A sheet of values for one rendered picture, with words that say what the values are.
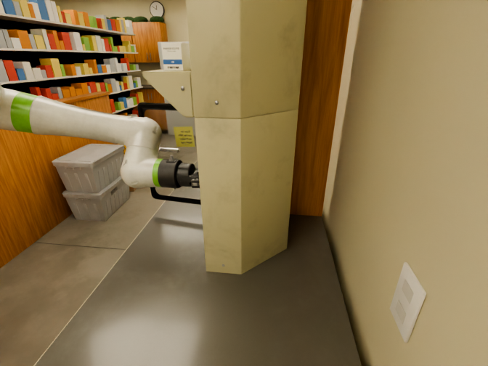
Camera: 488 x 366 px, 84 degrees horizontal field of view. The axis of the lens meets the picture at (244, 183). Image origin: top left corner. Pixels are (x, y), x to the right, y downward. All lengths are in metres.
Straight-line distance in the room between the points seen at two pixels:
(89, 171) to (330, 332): 2.55
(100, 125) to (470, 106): 0.88
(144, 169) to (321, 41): 0.69
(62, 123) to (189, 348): 0.72
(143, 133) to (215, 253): 0.44
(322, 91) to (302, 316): 0.70
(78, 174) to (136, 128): 2.11
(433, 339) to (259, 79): 0.57
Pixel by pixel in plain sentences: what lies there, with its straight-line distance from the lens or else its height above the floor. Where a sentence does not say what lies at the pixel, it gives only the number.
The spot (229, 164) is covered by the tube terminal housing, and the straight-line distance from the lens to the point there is 0.68.
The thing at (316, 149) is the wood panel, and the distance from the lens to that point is 1.05.
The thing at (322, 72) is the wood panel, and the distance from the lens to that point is 1.01.
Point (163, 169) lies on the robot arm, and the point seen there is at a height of 1.23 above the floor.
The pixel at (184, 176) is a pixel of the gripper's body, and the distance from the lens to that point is 0.85.
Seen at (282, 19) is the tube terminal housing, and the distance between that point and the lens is 0.71.
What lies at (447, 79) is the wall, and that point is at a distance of 0.51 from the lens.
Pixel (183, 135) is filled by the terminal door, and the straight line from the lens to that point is 1.04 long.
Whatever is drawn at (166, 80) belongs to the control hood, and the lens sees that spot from 0.67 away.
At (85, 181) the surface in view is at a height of 0.46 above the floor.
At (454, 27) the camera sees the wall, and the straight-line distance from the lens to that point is 0.52.
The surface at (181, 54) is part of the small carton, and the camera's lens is 0.72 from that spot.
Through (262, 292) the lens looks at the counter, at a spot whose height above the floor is 0.94.
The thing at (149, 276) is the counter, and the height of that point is 0.94.
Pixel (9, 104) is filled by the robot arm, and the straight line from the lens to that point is 1.03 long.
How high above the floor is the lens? 1.54
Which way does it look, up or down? 25 degrees down
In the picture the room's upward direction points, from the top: straight up
